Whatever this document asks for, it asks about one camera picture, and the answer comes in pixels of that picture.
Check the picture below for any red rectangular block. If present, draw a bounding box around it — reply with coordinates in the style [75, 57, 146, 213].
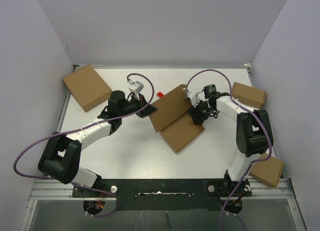
[156, 92, 164, 98]

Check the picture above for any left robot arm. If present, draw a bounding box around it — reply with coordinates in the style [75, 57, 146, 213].
[38, 90, 157, 197]

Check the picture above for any cardboard box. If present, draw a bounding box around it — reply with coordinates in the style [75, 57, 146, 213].
[149, 84, 205, 153]
[232, 82, 267, 109]
[62, 64, 112, 112]
[249, 156, 284, 188]

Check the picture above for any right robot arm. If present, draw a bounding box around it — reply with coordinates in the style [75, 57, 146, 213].
[184, 84, 273, 196]

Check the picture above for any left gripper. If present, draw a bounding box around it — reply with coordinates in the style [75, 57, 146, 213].
[119, 92, 157, 118]

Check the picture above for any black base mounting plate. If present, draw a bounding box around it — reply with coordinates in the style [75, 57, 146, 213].
[72, 177, 252, 218]

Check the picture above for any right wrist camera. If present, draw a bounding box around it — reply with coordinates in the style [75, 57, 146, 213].
[184, 89, 201, 108]

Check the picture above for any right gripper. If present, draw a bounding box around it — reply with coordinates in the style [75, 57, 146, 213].
[188, 98, 215, 125]

